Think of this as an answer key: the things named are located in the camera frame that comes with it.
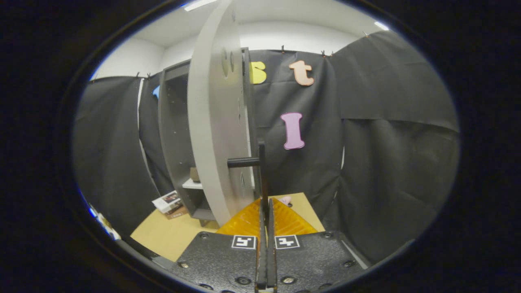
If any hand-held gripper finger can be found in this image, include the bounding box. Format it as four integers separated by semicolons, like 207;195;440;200
169;198;267;293
267;198;369;293

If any grey shoe cabinet door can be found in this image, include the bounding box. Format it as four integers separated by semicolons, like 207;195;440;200
187;0;267;227

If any grey shoe cabinet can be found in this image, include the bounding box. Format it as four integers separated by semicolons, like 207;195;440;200
158;47;262;227

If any brown book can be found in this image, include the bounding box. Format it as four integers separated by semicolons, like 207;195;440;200
165;206;188;220

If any white book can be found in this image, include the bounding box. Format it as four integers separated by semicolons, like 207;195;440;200
152;190;182;214

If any white side table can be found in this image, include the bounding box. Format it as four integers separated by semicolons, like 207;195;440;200
88;203;121;241

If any black backdrop cloth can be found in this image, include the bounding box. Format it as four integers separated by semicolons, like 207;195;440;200
72;31;461;265

